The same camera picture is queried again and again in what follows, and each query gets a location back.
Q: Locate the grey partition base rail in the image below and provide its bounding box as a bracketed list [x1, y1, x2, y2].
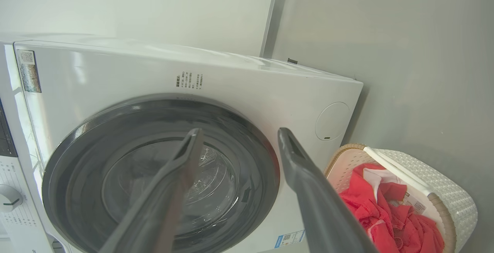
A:
[259, 0, 292, 59]

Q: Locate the black washing machine display panel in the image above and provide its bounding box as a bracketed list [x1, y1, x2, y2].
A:
[0, 99, 18, 158]

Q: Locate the red garment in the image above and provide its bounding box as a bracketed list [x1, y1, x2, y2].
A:
[339, 163, 445, 253]

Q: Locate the grey QR code sticker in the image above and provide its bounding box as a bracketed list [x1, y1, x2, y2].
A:
[17, 50, 42, 93]

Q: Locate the blue energy label sticker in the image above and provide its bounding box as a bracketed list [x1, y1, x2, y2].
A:
[274, 230, 305, 249]

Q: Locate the silver washing machine control knob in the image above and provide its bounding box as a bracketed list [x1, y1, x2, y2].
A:
[0, 184, 24, 213]

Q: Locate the white front-load washing machine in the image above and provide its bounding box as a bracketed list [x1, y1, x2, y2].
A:
[0, 39, 364, 253]

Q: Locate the round white filter cover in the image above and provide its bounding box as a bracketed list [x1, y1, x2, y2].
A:
[315, 102, 350, 142]

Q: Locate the round black washing machine door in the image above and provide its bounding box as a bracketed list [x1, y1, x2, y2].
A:
[42, 93, 280, 253]

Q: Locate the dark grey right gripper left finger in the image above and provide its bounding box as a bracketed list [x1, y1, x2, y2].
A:
[100, 128, 204, 253]

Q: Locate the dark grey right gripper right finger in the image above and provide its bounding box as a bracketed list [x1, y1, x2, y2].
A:
[277, 127, 379, 253]

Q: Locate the white woven plastic laundry basket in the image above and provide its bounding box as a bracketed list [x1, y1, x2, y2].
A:
[324, 143, 478, 253]

